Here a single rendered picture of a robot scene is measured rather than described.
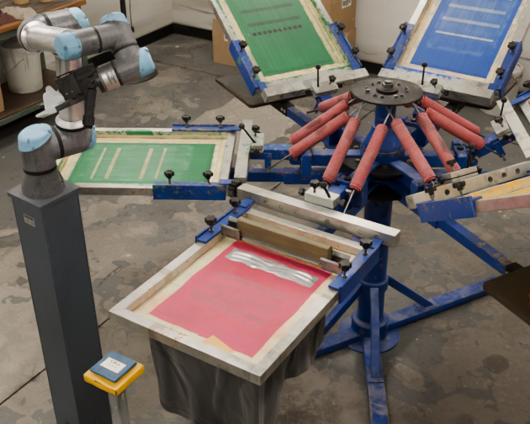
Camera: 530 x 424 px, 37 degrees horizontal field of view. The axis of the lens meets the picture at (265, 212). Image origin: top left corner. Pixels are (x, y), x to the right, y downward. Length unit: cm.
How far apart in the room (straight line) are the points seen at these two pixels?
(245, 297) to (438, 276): 201
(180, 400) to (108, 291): 166
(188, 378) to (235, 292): 33
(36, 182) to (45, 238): 20
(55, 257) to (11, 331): 135
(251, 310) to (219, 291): 15
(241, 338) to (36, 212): 87
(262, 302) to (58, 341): 92
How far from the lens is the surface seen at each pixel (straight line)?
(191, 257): 284
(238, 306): 264
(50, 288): 305
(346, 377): 380
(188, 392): 277
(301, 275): 277
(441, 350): 401
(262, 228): 285
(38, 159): 281
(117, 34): 228
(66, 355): 322
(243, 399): 260
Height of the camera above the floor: 257
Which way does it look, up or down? 31 degrees down
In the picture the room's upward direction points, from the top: 1 degrees counter-clockwise
